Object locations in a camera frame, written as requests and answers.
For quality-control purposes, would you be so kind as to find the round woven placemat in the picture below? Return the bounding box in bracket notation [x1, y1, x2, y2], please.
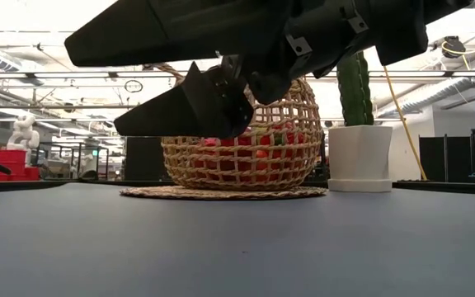
[119, 185, 329, 201]

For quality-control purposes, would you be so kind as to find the black table frame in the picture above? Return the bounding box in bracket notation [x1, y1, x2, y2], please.
[0, 179, 475, 196]

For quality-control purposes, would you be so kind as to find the black partition panel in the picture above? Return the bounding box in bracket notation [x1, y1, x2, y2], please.
[124, 135, 168, 182]
[418, 134, 472, 182]

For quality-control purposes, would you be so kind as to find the black ceiling device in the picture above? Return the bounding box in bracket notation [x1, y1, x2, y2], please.
[443, 35, 468, 59]

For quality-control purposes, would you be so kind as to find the black hanging ring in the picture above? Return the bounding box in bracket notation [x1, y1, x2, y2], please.
[124, 79, 143, 94]

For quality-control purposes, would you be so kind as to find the red apple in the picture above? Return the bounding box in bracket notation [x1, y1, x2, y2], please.
[199, 137, 226, 166]

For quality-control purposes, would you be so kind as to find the white hexagonal plant pot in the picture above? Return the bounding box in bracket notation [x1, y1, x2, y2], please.
[327, 125, 394, 193]

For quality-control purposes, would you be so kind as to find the woven wicker basket with handles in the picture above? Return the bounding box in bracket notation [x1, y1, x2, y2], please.
[154, 61, 324, 191]

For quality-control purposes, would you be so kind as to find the red box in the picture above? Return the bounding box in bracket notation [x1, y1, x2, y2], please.
[0, 148, 40, 182]

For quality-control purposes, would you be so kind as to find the black metal rack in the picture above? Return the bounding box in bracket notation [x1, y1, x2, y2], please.
[39, 142, 110, 182]

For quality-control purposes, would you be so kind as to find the yellow hanging cable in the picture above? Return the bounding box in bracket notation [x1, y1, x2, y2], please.
[382, 64, 429, 182]

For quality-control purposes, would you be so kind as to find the green cactus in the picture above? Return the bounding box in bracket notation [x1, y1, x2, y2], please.
[336, 51, 375, 127]

